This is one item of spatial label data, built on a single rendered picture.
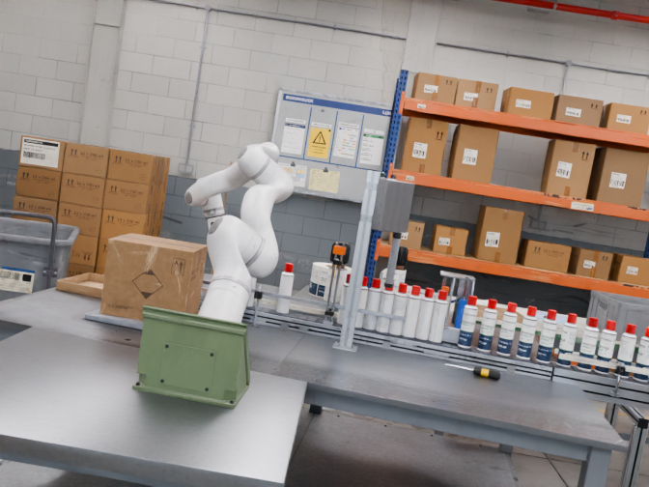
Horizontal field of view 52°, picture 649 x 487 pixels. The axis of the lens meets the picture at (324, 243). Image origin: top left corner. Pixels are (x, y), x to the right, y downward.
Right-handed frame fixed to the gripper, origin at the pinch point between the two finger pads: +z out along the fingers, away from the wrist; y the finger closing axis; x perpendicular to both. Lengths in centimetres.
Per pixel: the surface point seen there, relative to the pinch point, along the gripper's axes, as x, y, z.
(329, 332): -38, -6, 38
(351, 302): -50, -16, 27
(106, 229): 182, 260, -30
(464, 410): -84, -61, 57
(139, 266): 16.4, -41.9, -2.8
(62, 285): 64, -14, 0
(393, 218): -71, -12, -1
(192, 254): -2.6, -39.5, -3.1
